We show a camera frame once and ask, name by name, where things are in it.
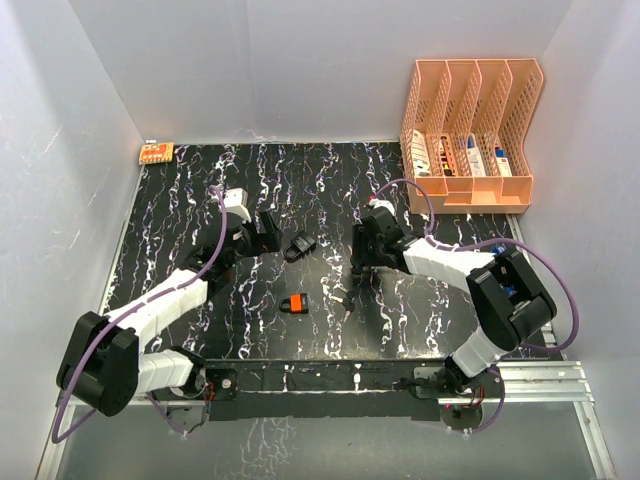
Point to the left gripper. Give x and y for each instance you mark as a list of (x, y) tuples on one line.
[(270, 240)]

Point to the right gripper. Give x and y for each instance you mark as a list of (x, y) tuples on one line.
[(361, 254)]

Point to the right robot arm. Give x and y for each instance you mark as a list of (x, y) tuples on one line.
[(511, 303)]

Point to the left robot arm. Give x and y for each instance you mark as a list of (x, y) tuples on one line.
[(106, 365)]

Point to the black marble pattern mat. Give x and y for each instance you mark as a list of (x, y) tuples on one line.
[(317, 188)]

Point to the orange black padlock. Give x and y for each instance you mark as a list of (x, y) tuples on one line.
[(295, 304)]

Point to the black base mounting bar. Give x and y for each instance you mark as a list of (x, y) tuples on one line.
[(412, 389)]

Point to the white box in organizer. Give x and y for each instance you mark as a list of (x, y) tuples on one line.
[(419, 155)]

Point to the blue black stapler tool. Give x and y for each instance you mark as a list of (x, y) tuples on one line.
[(500, 247)]

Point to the dark markers in organizer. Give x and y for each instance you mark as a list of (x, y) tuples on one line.
[(445, 157)]

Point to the small orange card box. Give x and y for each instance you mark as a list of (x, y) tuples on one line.
[(156, 153)]

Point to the white blue tube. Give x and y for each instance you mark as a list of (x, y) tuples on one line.
[(472, 163)]

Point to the orange plastic file organizer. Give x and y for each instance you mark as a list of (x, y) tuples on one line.
[(463, 133)]

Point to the blue red white box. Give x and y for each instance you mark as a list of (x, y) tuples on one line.
[(502, 161)]

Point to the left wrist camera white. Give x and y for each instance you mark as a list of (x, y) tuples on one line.
[(235, 202)]

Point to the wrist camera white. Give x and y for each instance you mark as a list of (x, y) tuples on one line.
[(375, 202), (235, 202)]

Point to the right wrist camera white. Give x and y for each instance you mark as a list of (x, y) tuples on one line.
[(375, 202)]

